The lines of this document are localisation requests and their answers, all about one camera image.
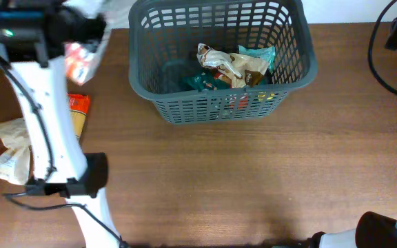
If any Kleenex tissue multipack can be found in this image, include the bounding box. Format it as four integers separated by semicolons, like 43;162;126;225
63;0;130;86

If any teal wet wipes packet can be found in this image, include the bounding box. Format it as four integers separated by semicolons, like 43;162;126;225
238;45;276;72

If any green Nescafe coffee bag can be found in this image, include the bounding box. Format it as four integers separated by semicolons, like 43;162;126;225
179;67;268;92

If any beige snack bag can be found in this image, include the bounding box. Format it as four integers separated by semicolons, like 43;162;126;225
196;43;269;88

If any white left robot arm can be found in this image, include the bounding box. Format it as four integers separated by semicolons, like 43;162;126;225
0;1;126;247

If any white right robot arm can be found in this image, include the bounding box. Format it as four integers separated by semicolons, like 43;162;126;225
299;17;397;248

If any San Remo spaghetti packet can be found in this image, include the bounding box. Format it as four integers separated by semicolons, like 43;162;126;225
68;94;90;140

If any grey plastic basket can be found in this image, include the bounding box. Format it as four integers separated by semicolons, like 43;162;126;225
129;0;318;124

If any beige paper bag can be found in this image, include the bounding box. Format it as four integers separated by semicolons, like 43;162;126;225
0;118;31;185

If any black cable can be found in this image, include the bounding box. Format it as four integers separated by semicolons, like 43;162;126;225
367;0;397;107

